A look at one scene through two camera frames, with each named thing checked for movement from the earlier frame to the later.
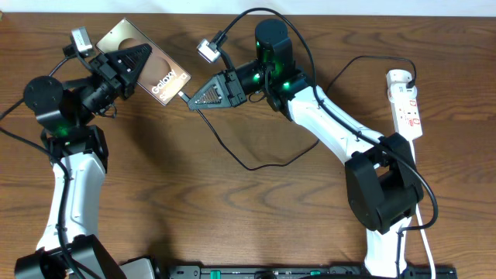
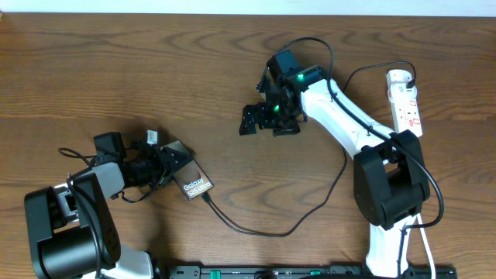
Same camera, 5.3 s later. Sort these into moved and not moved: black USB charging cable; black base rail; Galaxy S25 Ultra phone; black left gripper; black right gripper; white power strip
Moved: black right gripper; black USB charging cable; black left gripper; Galaxy S25 Ultra phone
Not moved: white power strip; black base rail
